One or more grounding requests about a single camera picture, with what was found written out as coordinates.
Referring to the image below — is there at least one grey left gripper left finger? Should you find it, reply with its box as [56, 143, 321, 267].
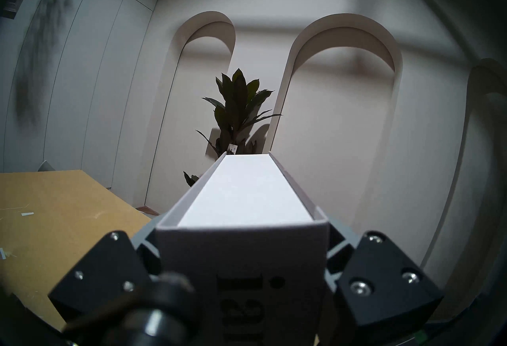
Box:
[48, 222, 162, 321]

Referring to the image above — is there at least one grey ianra hardcover book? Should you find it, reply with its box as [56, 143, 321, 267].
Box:
[154, 153, 331, 346]

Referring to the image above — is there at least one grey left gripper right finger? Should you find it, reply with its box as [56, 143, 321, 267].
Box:
[325, 218, 444, 328]

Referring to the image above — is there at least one dark green potted plant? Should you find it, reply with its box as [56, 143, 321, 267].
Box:
[183, 68, 282, 187]

